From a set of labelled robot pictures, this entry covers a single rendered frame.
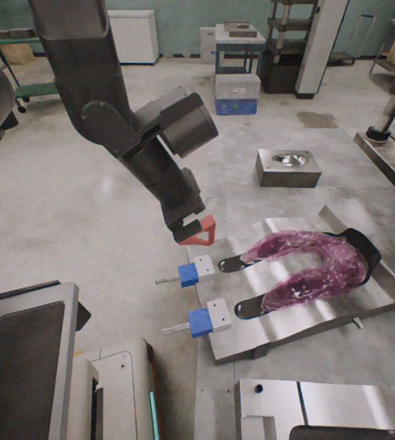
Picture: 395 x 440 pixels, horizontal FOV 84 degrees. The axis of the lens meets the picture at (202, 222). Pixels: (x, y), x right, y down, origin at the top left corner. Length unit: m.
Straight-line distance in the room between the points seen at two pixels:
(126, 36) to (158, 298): 6.02
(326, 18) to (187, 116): 4.17
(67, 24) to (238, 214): 0.60
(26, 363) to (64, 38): 0.30
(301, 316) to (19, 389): 0.41
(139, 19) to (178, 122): 6.27
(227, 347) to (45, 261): 1.61
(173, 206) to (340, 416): 0.39
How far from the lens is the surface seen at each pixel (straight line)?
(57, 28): 0.25
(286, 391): 0.43
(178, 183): 0.32
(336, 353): 0.58
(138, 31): 6.56
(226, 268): 0.53
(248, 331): 0.48
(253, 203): 0.77
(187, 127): 0.28
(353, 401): 0.48
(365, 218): 0.68
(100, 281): 1.62
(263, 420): 0.45
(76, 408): 0.55
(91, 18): 0.25
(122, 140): 0.26
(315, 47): 4.43
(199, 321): 0.46
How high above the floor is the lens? 1.30
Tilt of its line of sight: 47 degrees down
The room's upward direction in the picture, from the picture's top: straight up
